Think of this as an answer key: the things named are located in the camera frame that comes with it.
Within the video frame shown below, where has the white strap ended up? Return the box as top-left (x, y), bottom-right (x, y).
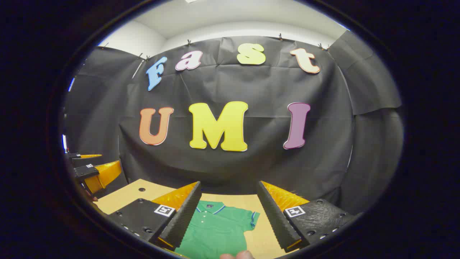
top-left (132, 59), bottom-right (144, 79)

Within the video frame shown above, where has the green T-shirt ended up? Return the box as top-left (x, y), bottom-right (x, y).
top-left (174, 200), bottom-right (261, 259)

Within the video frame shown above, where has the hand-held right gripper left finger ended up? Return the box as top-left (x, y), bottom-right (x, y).
top-left (108, 181), bottom-right (202, 251)

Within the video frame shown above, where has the black backdrop cloth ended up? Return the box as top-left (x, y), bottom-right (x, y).
top-left (63, 35), bottom-right (405, 216)

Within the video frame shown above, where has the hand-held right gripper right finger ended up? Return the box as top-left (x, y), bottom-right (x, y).
top-left (256, 181), bottom-right (363, 252)

